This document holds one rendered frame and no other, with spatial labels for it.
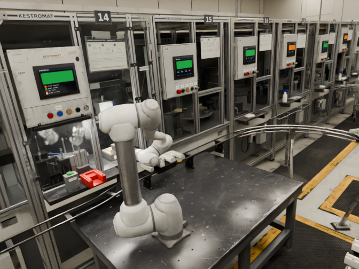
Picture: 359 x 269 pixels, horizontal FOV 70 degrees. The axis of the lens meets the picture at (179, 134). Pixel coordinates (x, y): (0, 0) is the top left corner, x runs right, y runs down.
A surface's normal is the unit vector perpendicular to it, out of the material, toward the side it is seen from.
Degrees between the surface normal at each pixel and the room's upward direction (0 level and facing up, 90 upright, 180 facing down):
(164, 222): 87
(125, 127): 93
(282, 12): 90
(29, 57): 90
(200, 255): 0
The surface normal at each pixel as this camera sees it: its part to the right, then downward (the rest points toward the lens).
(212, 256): -0.07, -0.94
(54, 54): 0.68, 0.19
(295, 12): -0.73, 0.27
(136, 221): 0.29, 0.18
